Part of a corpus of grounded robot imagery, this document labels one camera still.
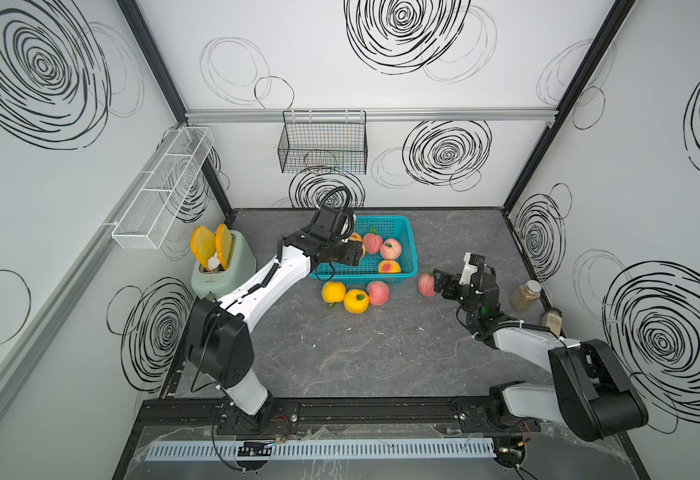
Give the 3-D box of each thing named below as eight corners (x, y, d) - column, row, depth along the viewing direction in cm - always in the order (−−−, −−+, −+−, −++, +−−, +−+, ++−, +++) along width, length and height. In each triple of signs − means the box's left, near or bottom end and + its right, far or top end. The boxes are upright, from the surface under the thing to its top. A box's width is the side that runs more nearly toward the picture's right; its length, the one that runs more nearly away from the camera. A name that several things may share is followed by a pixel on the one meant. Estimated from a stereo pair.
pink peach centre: (371, 310, 94) (372, 301, 89) (366, 290, 98) (366, 281, 94) (390, 306, 95) (392, 297, 90) (384, 287, 99) (385, 278, 95)
